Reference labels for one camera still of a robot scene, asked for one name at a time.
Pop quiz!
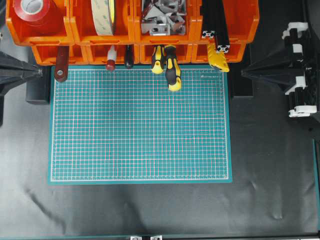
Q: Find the small yellow black screwdriver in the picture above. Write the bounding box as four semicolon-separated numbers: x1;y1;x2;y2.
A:
151;45;166;75

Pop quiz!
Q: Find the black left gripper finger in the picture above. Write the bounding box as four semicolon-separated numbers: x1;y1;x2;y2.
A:
0;51;43;96

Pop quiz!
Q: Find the black rack foot block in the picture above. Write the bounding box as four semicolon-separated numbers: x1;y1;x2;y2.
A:
25;66;52;105

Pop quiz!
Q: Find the metal corner brackets pile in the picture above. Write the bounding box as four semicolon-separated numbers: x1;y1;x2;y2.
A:
140;0;187;36

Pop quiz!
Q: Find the right black rack foot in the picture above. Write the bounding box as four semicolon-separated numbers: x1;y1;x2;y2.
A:
227;45;254;99

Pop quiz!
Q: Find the red tape roll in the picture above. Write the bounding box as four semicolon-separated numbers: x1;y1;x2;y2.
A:
13;0;64;35

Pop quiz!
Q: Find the white bottle red cap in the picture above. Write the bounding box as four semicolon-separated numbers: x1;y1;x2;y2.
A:
105;45;117;72

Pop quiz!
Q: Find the dark black tool handle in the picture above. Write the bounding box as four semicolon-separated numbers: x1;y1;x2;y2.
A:
124;45;134;69

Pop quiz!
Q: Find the orange container rack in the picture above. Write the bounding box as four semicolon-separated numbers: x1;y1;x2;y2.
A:
5;0;260;66

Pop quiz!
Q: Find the brown wooden tool handle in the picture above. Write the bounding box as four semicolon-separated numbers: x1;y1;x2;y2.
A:
54;46;70;83

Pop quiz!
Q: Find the large yellow black screwdriver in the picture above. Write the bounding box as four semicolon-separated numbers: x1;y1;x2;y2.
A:
164;44;182;92

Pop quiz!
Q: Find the beige double-sided tape roll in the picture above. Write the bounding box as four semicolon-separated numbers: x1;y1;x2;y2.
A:
91;0;116;36

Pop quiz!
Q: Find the green grid cutting mat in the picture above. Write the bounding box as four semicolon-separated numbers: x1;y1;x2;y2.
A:
48;65;233;185

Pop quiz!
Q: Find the yellow utility knife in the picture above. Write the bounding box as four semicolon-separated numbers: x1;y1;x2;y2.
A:
207;42;230;73

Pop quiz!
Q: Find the black aluminium extrusion bar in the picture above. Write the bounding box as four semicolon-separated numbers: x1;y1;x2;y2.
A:
206;0;230;54

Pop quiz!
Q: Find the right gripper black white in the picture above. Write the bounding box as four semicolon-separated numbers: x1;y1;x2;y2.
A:
241;22;320;127

